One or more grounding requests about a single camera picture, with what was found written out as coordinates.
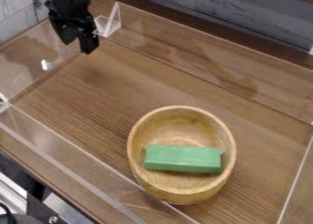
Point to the green rectangular block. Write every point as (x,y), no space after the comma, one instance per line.
(189,159)

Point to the black metal table bracket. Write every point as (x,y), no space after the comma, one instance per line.
(39,211)

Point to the brown wooden bowl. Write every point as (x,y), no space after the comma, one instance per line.
(184,126)

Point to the clear acrylic enclosure wall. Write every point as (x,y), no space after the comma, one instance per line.
(73,104)

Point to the clear acrylic corner bracket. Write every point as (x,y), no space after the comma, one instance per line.
(109,24)

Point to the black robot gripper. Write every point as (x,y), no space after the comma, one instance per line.
(68,14)

